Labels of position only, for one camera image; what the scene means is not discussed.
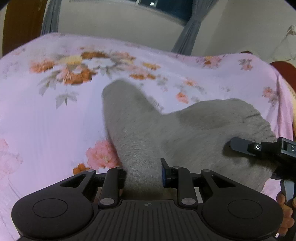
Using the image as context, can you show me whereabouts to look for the grey pants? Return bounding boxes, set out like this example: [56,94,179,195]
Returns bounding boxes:
[102,80,276,199]

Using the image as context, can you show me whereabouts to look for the person right hand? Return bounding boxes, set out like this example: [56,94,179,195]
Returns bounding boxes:
[276,192,295,235]

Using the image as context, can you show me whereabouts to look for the red wooden headboard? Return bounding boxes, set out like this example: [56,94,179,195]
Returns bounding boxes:
[239,51,295,92]

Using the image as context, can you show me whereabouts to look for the pink floral bed sheet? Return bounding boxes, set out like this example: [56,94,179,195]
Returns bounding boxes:
[1,34,293,240]

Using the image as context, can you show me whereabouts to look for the right grey curtain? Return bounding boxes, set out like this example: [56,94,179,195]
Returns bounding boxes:
[172,0,217,56]

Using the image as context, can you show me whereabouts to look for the grey curtain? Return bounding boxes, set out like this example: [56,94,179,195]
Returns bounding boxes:
[41,0,62,36]
[172,0,217,56]

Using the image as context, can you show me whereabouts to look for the sliding glass window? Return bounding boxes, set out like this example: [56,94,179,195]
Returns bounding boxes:
[122,0,193,26]

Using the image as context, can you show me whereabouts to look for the left grey curtain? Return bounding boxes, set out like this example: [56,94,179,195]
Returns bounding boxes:
[41,0,62,36]

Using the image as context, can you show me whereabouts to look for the brown wooden door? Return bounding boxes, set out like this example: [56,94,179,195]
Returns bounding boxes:
[1,1,48,56]

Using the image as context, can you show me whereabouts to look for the white wall cable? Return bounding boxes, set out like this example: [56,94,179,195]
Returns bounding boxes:
[268,24,296,63]

